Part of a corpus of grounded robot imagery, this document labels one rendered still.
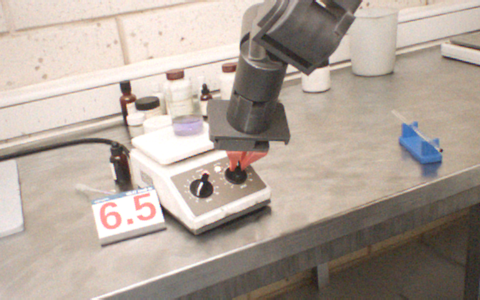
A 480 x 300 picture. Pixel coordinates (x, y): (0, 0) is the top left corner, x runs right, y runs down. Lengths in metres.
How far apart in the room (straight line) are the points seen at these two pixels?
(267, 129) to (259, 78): 0.09
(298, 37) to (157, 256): 0.32
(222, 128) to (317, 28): 0.18
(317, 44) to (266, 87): 0.08
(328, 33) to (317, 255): 0.35
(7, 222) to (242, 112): 0.40
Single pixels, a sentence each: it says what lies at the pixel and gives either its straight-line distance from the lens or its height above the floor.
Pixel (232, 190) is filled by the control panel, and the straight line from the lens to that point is 0.71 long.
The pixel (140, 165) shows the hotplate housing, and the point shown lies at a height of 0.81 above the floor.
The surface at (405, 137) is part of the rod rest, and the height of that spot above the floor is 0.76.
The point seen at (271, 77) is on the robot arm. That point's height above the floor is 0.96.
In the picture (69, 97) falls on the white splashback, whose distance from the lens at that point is 1.18.
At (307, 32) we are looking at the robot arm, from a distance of 0.54.
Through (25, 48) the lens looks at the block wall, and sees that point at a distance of 1.20.
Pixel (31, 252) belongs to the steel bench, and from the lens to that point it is 0.75.
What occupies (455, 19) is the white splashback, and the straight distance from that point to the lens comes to 1.67.
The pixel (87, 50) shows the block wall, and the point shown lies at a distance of 1.21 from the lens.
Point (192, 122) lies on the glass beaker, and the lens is 0.76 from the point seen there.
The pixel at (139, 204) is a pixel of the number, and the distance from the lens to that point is 0.74.
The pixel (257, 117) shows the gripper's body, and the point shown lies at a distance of 0.62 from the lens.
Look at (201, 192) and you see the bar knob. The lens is 0.68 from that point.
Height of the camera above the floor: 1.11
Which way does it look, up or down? 23 degrees down
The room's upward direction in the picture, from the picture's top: 7 degrees counter-clockwise
